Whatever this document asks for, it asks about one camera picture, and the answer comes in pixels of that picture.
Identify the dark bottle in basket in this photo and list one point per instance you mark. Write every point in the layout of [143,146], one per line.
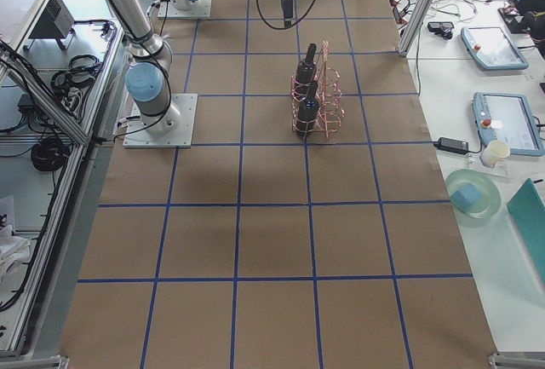
[306,69]
[307,111]

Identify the blue teach pendant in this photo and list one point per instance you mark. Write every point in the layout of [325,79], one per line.
[492,48]
[507,118]

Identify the grey metal box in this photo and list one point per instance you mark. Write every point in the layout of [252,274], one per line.
[55,22]

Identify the black power adapter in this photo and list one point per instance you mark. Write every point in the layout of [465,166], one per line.
[451,145]

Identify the white paper cup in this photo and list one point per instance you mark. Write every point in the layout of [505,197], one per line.
[495,151]

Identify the blue foam cube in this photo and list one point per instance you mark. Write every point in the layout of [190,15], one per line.
[468,198]

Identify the green glass bowl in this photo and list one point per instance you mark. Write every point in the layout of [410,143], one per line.
[483,183]

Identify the teal board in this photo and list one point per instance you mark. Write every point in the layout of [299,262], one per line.
[526,208]

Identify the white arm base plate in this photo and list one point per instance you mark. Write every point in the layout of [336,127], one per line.
[185,10]

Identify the copper wire wine basket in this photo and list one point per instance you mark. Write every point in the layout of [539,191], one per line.
[330,113]

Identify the aluminium frame post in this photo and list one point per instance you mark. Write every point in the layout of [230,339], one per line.
[413,27]

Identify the second white arm base plate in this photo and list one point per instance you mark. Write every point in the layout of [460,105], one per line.
[175,129]

